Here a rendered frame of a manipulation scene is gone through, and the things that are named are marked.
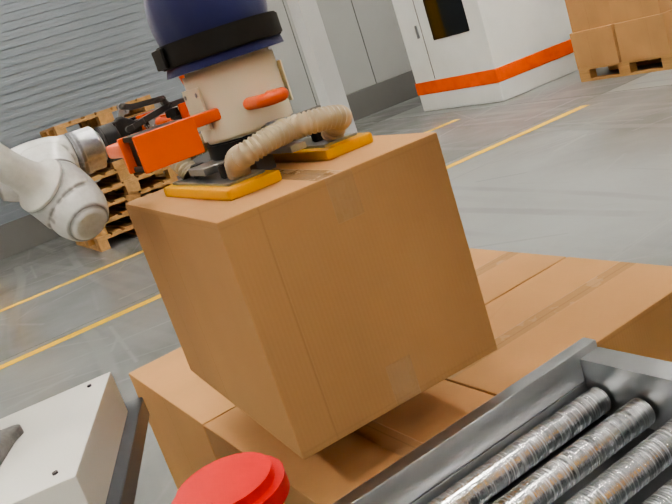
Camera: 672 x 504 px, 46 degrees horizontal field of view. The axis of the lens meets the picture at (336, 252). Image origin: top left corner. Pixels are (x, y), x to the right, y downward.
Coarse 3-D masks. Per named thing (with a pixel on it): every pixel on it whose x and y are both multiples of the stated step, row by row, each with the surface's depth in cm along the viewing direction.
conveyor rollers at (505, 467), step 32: (576, 416) 133; (640, 416) 128; (512, 448) 129; (544, 448) 129; (576, 448) 123; (608, 448) 124; (640, 448) 118; (480, 480) 124; (512, 480) 126; (544, 480) 119; (576, 480) 121; (608, 480) 113; (640, 480) 114
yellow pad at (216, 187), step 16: (192, 176) 153; (208, 176) 145; (224, 176) 135; (256, 176) 130; (272, 176) 129; (176, 192) 148; (192, 192) 140; (208, 192) 133; (224, 192) 127; (240, 192) 127
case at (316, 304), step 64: (256, 192) 127; (320, 192) 120; (384, 192) 125; (448, 192) 130; (192, 256) 132; (256, 256) 116; (320, 256) 121; (384, 256) 126; (448, 256) 132; (192, 320) 153; (256, 320) 117; (320, 320) 122; (384, 320) 127; (448, 320) 133; (256, 384) 130; (320, 384) 123; (384, 384) 128; (320, 448) 124
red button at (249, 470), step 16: (208, 464) 48; (224, 464) 47; (240, 464) 46; (256, 464) 46; (272, 464) 46; (192, 480) 46; (208, 480) 46; (224, 480) 45; (240, 480) 45; (256, 480) 44; (272, 480) 45; (288, 480) 46; (176, 496) 45; (192, 496) 45; (208, 496) 44; (224, 496) 44; (240, 496) 43; (256, 496) 43; (272, 496) 43
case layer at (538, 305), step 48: (480, 288) 203; (528, 288) 193; (576, 288) 184; (624, 288) 175; (528, 336) 168; (576, 336) 160; (624, 336) 159; (144, 384) 216; (192, 384) 204; (480, 384) 154; (192, 432) 190; (240, 432) 168; (384, 432) 148; (432, 432) 143; (336, 480) 138
